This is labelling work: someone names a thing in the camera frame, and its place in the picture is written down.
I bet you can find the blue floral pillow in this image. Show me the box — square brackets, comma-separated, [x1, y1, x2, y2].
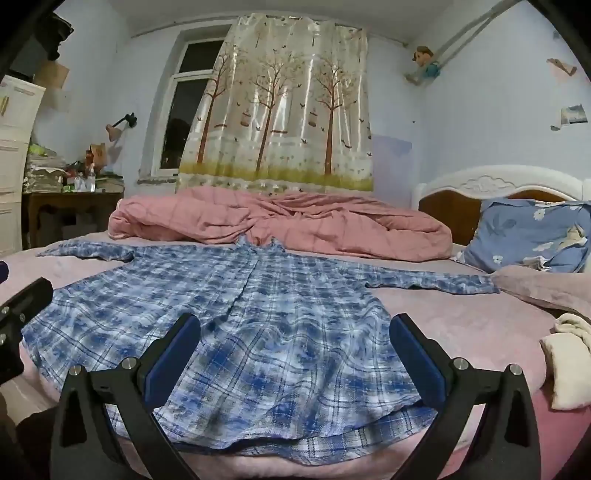
[454, 198, 590, 273]

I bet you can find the hanging doll on swing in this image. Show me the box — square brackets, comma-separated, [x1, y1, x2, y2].
[405, 46, 441, 86]

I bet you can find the stack of papers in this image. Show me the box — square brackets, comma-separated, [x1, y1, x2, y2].
[23, 154, 67, 194]

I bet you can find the pink wall lamp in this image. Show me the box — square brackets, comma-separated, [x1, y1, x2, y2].
[105, 113, 137, 143]

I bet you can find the white drawer cabinet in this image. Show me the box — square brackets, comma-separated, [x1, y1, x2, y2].
[0, 75, 45, 257]

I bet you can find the tree print curtain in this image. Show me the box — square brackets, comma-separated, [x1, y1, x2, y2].
[176, 13, 374, 193]

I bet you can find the white and brown headboard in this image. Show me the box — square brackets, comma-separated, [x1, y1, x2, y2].
[412, 165, 590, 246]

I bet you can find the orange paper bag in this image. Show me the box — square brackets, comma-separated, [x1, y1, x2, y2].
[89, 143, 108, 169]

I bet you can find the clear plastic bottle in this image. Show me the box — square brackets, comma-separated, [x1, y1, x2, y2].
[86, 163, 96, 193]

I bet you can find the cardboard box on cabinet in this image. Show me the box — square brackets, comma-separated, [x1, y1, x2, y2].
[34, 60, 69, 89]

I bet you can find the pink plush blanket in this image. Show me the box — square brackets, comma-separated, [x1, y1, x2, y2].
[491, 265, 591, 321]

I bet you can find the white framed window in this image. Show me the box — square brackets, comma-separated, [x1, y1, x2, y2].
[138, 24, 230, 183]

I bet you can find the blue plaid shirt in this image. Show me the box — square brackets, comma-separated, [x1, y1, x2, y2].
[23, 240, 495, 465]

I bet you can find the pink checked duvet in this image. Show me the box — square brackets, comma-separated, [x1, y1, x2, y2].
[107, 186, 453, 262]

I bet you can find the dark wooden desk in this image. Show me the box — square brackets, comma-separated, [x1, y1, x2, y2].
[21, 192, 123, 249]

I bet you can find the cream folded cloth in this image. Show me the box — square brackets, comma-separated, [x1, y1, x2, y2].
[540, 313, 590, 411]

